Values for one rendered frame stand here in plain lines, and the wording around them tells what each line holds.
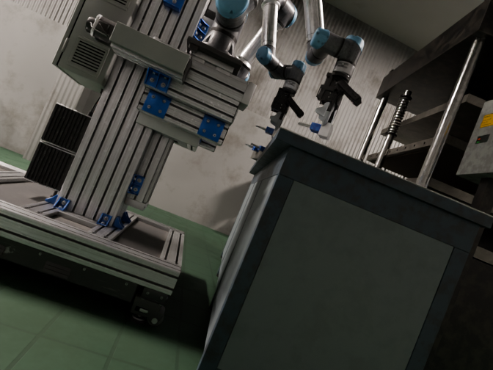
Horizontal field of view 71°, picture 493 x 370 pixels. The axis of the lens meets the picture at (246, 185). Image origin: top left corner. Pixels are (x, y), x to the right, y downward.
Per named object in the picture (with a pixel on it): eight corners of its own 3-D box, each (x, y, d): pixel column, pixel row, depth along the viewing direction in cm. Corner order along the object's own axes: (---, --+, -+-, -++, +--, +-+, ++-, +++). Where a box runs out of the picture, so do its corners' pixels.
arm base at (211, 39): (197, 42, 132) (207, 19, 132) (196, 56, 147) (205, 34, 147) (233, 60, 134) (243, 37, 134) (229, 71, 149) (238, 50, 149)
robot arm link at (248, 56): (215, 70, 199) (277, -12, 186) (231, 82, 211) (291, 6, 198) (224, 79, 192) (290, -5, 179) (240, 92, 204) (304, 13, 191)
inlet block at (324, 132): (294, 127, 133) (299, 114, 133) (297, 131, 137) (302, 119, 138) (326, 136, 128) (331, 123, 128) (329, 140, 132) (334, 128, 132)
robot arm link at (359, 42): (341, 38, 136) (360, 48, 137) (331, 64, 136) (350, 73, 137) (349, 30, 128) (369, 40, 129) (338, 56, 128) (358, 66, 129)
